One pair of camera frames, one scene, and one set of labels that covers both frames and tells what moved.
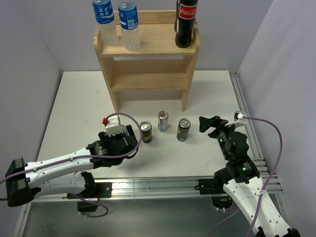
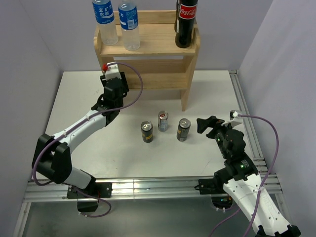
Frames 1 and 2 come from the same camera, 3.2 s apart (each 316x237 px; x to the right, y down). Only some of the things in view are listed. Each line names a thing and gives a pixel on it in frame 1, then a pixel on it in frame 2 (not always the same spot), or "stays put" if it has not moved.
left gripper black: x=107 y=139 → x=124 y=87
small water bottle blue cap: x=129 y=25 stays put
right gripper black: x=215 y=121 stays put
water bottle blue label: x=104 y=14 stays put
